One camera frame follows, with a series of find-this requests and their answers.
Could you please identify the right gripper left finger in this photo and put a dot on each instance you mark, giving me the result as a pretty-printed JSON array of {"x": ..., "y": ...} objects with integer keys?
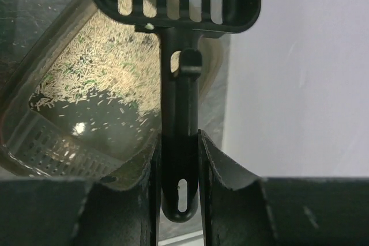
[{"x": 122, "y": 208}]

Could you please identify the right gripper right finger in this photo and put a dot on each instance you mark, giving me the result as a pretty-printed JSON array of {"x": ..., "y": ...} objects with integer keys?
[{"x": 241, "y": 208}]

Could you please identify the black litter scoop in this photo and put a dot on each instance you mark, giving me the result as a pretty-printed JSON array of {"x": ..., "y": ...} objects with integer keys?
[{"x": 181, "y": 65}]

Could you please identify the dark translucent litter box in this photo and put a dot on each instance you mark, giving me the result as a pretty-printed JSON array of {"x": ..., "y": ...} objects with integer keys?
[{"x": 88, "y": 139}]

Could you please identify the beige cat litter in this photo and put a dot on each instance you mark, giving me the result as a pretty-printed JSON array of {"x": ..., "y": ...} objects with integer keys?
[{"x": 106, "y": 60}]

